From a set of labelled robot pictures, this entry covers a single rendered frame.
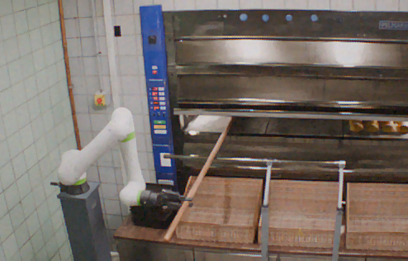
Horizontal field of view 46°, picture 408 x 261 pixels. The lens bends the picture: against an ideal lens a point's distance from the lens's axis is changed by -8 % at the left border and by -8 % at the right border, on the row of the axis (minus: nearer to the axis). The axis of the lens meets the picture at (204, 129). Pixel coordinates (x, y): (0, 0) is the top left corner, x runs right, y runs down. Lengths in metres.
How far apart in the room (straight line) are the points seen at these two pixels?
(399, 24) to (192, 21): 1.42
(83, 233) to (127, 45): 1.42
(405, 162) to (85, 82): 2.48
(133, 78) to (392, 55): 1.87
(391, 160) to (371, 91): 0.55
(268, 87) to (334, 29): 0.63
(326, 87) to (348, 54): 0.29
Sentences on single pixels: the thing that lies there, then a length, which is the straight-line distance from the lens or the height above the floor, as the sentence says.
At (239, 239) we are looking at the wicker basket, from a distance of 3.54.
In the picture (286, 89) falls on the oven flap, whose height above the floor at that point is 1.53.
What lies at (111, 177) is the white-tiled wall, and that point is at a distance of 4.20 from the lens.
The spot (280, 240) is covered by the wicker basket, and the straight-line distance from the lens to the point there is 3.49.
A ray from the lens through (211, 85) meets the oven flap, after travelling 3.63.
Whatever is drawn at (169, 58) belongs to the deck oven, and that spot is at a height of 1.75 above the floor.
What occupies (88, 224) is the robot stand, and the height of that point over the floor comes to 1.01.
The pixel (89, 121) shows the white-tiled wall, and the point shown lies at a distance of 4.07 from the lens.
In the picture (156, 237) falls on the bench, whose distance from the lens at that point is 3.69.
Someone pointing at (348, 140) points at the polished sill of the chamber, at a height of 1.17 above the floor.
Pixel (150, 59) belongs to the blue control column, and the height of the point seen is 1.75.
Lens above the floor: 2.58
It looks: 21 degrees down
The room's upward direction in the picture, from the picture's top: 4 degrees counter-clockwise
